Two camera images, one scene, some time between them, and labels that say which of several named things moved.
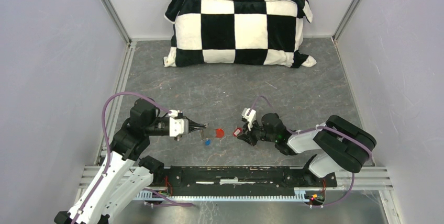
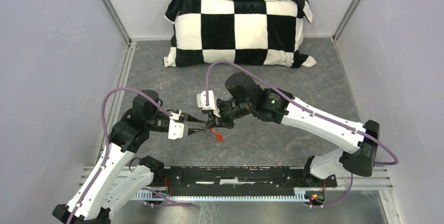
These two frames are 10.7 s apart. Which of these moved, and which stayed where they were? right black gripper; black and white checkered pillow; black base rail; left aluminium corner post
Moved: right black gripper
Stayed: left aluminium corner post; black base rail; black and white checkered pillow
